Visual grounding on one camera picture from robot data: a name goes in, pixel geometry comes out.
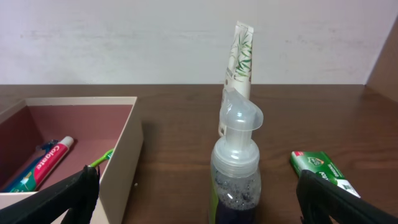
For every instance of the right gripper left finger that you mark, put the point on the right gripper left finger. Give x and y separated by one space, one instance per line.
75 197

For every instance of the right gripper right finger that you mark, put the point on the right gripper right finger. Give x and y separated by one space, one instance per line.
322 202

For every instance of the red green toothpaste tube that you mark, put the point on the red green toothpaste tube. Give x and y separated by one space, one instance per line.
36 175

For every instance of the green white toothbrush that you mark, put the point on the green white toothbrush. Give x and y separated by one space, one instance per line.
105 157

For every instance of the clear pump soap bottle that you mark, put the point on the clear pump soap bottle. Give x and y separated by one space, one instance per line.
235 174

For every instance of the blue disposable razor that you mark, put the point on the blue disposable razor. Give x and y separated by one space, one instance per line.
39 153

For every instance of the green soap bar package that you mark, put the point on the green soap bar package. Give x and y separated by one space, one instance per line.
320 164

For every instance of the white cardboard box pink interior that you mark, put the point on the white cardboard box pink interior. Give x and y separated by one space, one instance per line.
96 124

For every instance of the white botanical lotion tube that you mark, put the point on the white botanical lotion tube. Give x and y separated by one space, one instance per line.
239 69

